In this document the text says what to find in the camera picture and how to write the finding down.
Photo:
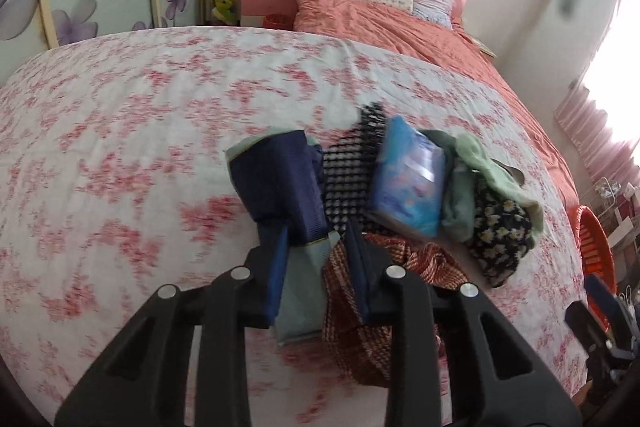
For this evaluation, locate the black white checkered cloth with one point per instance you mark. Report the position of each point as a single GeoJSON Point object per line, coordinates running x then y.
{"type": "Point", "coordinates": [350, 177]}

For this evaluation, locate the pink floral tablecloth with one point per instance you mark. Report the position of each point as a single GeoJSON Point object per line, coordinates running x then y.
{"type": "Point", "coordinates": [125, 157]}

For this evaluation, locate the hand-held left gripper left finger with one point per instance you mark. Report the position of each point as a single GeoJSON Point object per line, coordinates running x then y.
{"type": "Point", "coordinates": [210, 347]}

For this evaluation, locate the red waste bin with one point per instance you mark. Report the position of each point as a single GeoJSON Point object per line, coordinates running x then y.
{"type": "Point", "coordinates": [277, 20]}

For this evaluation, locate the pink curtain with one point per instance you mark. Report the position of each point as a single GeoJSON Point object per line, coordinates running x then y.
{"type": "Point", "coordinates": [600, 132]}

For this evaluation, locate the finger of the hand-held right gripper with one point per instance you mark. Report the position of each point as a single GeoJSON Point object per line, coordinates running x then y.
{"type": "Point", "coordinates": [605, 302]}
{"type": "Point", "coordinates": [587, 332]}

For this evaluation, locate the dark blue mint green cloth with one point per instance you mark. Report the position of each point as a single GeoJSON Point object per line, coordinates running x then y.
{"type": "Point", "coordinates": [280, 182]}

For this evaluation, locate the pink white nightstand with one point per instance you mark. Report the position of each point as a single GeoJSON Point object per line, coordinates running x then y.
{"type": "Point", "coordinates": [267, 2]}

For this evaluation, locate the blue tissue packet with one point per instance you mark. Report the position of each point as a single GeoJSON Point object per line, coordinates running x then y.
{"type": "Point", "coordinates": [407, 177]}

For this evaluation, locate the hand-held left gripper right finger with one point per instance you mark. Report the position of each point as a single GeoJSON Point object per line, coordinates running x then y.
{"type": "Point", "coordinates": [425, 357]}

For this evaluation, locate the red plaid scrunchie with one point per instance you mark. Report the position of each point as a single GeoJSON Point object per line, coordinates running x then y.
{"type": "Point", "coordinates": [360, 342]}

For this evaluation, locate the light green cloth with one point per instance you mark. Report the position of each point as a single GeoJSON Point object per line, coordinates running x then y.
{"type": "Point", "coordinates": [470, 177]}

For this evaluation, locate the orange plastic basket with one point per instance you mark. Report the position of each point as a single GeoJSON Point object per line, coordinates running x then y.
{"type": "Point", "coordinates": [592, 247]}

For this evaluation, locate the bed with salmon duvet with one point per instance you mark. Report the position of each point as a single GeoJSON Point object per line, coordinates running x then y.
{"type": "Point", "coordinates": [425, 42]}

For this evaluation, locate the black floral scrunchie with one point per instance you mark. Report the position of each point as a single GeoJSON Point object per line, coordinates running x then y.
{"type": "Point", "coordinates": [502, 237]}

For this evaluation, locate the pink striped pillow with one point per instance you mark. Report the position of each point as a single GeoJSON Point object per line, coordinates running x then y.
{"type": "Point", "coordinates": [435, 4]}

